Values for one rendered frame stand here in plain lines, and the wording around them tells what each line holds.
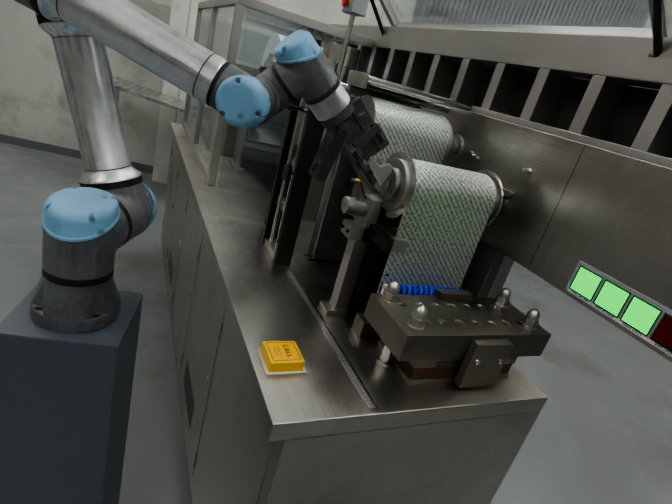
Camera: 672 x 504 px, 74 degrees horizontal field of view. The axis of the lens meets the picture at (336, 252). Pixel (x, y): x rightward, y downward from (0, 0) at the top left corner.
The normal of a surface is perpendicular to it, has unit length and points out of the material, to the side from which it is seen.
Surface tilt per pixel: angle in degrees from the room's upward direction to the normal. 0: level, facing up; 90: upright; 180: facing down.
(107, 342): 0
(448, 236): 90
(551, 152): 90
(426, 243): 90
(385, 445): 90
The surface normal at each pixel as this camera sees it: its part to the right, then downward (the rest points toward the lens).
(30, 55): 0.15, 0.41
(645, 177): -0.89, -0.07
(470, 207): 0.37, 0.44
